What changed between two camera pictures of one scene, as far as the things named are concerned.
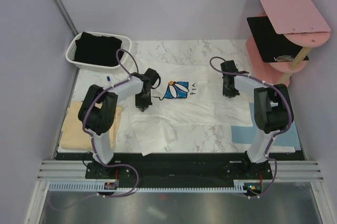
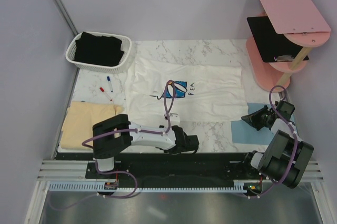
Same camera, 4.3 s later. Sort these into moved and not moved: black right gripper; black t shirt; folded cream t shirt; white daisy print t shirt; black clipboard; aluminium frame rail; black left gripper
Moved: white daisy print t shirt; black left gripper; black right gripper
Not moved: black clipboard; aluminium frame rail; black t shirt; folded cream t shirt
